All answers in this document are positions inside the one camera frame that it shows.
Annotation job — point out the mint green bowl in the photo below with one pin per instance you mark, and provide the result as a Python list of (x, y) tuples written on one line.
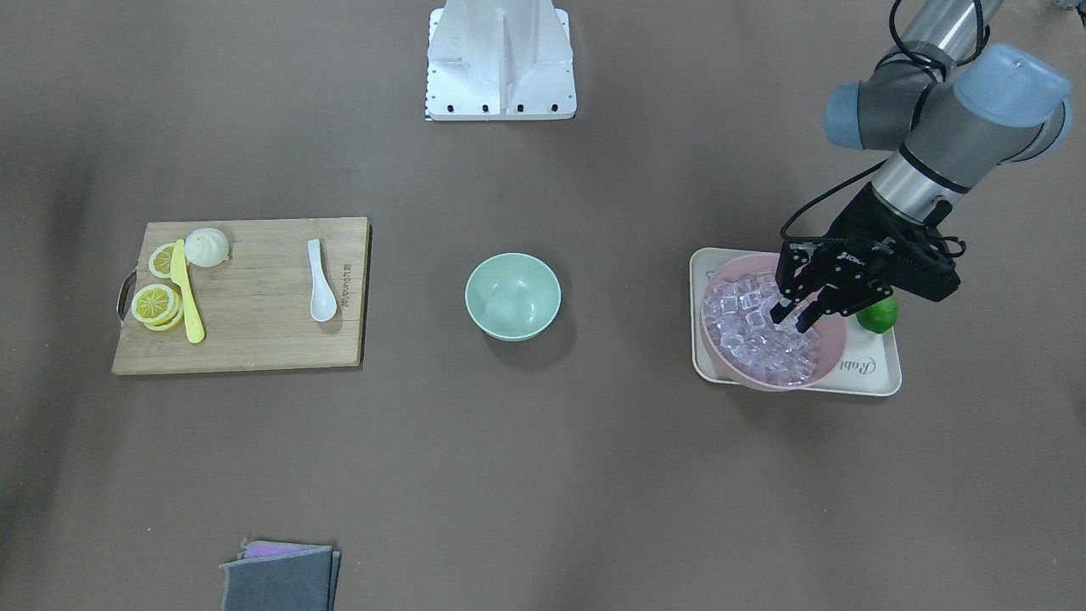
[(512, 297)]

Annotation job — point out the pink bowl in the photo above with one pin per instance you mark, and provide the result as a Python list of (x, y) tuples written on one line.
[(833, 339)]

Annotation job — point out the metal board handle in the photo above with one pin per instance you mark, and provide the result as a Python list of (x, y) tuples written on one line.
[(123, 300)]

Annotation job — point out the stacked lemon slices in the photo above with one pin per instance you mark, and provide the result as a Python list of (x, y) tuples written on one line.
[(158, 307)]

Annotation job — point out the wooden cutting board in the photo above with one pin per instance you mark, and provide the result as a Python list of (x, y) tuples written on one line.
[(255, 306)]

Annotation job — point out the grey folded cloth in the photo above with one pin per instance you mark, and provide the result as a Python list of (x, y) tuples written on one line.
[(275, 575)]

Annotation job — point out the lemon slice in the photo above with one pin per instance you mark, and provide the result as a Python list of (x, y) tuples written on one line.
[(159, 263)]

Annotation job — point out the pile of ice cubes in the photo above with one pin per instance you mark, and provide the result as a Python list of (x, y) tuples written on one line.
[(736, 316)]

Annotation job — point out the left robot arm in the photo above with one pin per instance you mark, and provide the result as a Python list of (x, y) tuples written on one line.
[(948, 107)]

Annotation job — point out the white ceramic spoon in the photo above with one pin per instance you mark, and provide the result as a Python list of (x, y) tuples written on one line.
[(323, 303)]

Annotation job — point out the yellow plastic knife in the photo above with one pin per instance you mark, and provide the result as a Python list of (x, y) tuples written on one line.
[(194, 327)]

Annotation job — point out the cream serving tray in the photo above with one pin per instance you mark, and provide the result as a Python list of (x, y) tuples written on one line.
[(869, 366)]

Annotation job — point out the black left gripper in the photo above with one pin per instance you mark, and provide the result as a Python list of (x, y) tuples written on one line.
[(857, 227)]

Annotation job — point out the green lime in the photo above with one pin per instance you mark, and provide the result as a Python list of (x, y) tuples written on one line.
[(879, 317)]

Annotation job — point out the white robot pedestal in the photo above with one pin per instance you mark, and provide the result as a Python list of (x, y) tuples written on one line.
[(500, 61)]

